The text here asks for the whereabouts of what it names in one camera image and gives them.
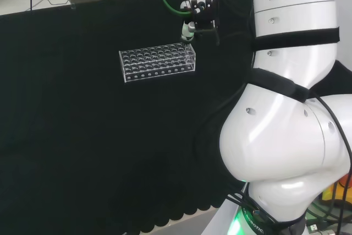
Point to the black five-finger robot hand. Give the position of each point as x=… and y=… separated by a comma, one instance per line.
x=204, y=12

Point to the yellow stop button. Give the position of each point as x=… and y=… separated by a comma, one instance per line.
x=328, y=192

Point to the clear cloth clip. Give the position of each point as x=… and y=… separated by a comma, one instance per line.
x=73, y=6

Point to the silver USB plug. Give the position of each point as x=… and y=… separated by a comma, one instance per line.
x=313, y=228

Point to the clear plastic test tube rack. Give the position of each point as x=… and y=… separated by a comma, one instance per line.
x=156, y=63

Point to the pale board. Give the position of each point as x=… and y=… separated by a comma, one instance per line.
x=217, y=218

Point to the black bench cloth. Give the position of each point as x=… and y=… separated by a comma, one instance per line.
x=82, y=136

